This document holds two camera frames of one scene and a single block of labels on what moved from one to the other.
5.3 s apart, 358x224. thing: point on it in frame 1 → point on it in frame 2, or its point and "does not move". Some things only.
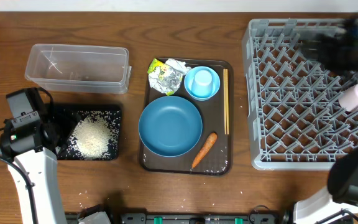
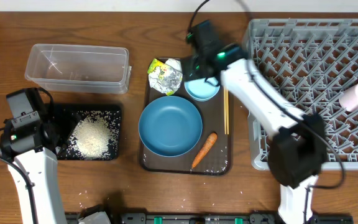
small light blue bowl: x=189 y=78 does not move
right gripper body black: x=335 y=56 → x=192 y=69
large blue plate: x=170 y=126 does not move
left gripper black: x=69 y=121 does not move
